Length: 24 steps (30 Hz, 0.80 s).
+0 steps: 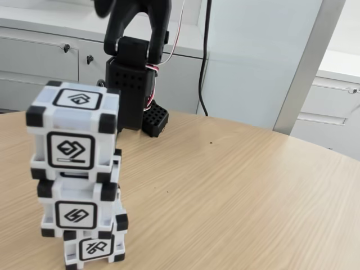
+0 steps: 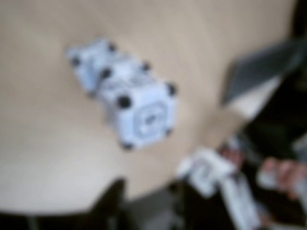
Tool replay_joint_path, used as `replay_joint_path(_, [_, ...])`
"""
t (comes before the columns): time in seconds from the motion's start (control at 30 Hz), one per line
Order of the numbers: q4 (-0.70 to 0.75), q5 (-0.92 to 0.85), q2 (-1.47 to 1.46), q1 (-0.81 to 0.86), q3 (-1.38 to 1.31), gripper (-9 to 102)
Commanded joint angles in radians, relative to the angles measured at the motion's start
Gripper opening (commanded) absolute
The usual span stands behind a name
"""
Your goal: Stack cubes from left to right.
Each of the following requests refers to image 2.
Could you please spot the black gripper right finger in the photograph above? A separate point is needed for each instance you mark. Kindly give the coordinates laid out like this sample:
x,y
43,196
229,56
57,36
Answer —
x,y
181,208

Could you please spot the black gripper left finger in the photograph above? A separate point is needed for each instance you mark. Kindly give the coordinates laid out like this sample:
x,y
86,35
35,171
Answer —
x,y
112,206

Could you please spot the white leader arm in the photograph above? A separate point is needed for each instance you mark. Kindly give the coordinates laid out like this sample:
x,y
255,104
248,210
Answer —
x,y
206,167

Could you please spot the white cube house glyph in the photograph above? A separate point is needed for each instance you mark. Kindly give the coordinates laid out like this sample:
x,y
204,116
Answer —
x,y
148,117

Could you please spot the white cube zigzag glyph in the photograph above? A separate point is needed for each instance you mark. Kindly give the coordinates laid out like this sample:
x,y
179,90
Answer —
x,y
109,61

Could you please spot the person's hand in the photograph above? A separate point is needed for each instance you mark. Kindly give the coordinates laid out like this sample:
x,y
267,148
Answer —
x,y
280,175

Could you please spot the dark grey flat panel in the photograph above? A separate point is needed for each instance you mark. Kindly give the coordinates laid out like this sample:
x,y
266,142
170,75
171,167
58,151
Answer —
x,y
254,72

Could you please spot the white cube wide glyph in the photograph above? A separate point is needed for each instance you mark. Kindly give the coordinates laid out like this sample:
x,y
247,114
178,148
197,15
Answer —
x,y
81,50

